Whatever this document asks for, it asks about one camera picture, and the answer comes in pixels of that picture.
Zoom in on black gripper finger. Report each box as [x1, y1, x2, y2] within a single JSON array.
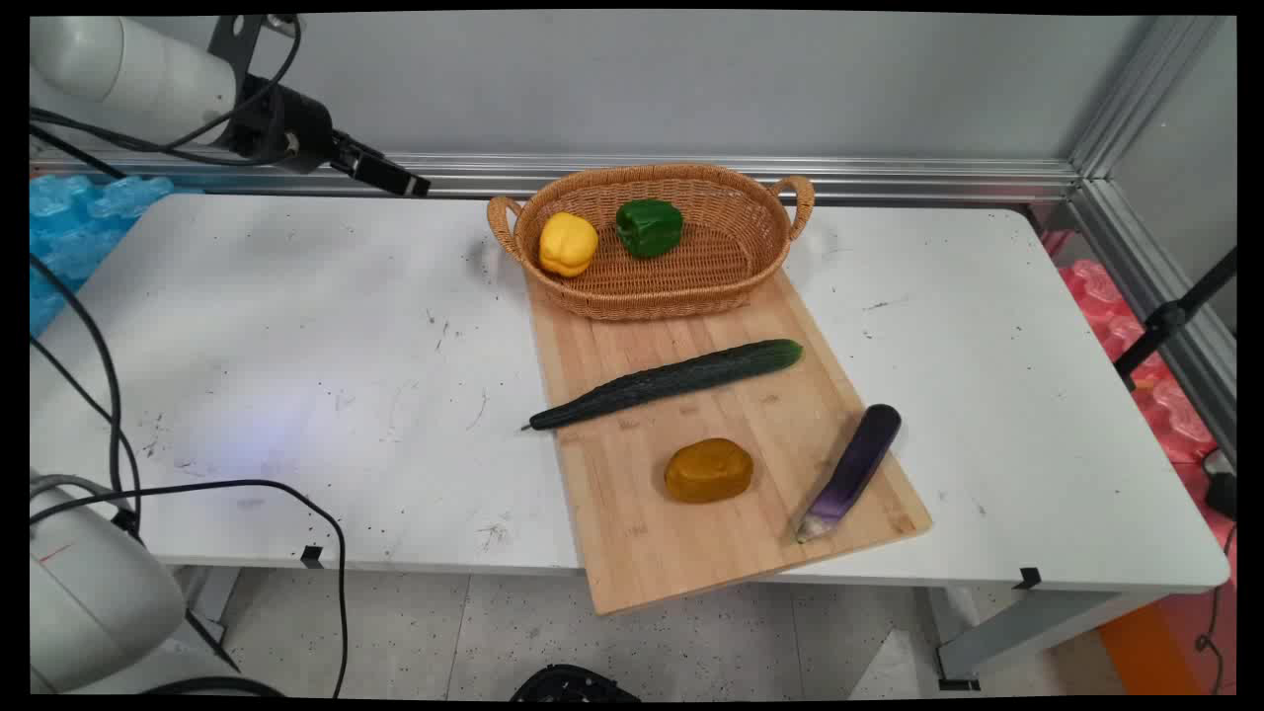
[[331, 128, 432, 190], [331, 148, 429, 198]]

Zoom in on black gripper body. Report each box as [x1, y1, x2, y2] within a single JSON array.
[[225, 77, 337, 175]]

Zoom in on ochre brown potato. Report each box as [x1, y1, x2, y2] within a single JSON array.
[[664, 437, 754, 505]]

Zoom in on yellow bell pepper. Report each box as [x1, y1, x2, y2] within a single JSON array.
[[538, 211, 599, 278]]

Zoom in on blue bubble wrap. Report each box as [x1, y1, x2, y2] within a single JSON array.
[[30, 173, 203, 337]]

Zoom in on green bell pepper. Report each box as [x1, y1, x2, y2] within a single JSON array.
[[615, 198, 684, 261]]

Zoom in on long dark green cucumber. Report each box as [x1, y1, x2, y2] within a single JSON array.
[[520, 339, 805, 433]]

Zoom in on wooden cutting board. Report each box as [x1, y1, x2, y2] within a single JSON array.
[[523, 267, 934, 616]]

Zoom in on black round floor object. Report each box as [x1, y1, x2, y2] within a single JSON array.
[[512, 664, 643, 703]]

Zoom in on purple eggplant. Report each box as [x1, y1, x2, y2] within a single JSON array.
[[795, 403, 903, 545]]

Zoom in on pink bubble wrap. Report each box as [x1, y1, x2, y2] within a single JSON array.
[[1037, 229, 1237, 584]]

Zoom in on black tripod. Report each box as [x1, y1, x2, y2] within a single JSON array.
[[1114, 247, 1237, 388]]

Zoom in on black device beside table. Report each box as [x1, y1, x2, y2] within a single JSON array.
[[1203, 449, 1237, 521]]

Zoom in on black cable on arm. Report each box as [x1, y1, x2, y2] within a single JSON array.
[[30, 15, 303, 181]]

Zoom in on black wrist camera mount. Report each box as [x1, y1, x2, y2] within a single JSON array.
[[207, 15, 299, 92]]

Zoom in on black hanging cable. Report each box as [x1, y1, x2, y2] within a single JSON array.
[[30, 255, 142, 539]]

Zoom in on woven wicker basket with handles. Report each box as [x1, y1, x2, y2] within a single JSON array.
[[486, 163, 817, 322]]

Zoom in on horizontal aluminium frame rail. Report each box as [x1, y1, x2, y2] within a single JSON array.
[[30, 148, 1084, 205]]

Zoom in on upright aluminium frame post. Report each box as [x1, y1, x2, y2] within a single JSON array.
[[1069, 15, 1223, 181]]

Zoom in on slanted aluminium frame rail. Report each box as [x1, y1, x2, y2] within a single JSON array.
[[1065, 178, 1237, 467]]

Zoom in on grey table leg frame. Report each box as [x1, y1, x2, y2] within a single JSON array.
[[926, 586, 1168, 692]]

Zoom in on thin black floor cable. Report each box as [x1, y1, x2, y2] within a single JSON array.
[[1193, 521, 1237, 694]]

